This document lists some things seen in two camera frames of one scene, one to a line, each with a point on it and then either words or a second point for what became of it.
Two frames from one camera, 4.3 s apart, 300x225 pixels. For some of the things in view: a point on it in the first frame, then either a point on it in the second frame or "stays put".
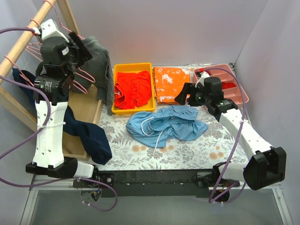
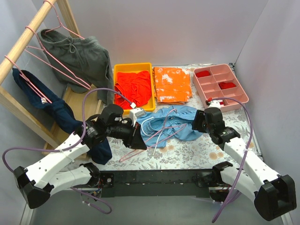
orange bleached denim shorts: [168, 81] stays put
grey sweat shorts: [96, 72] stays put
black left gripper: [76, 52] → [131, 137]
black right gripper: [191, 94] → [195, 122]
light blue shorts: [155, 128] stays put
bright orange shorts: [131, 89] stays put
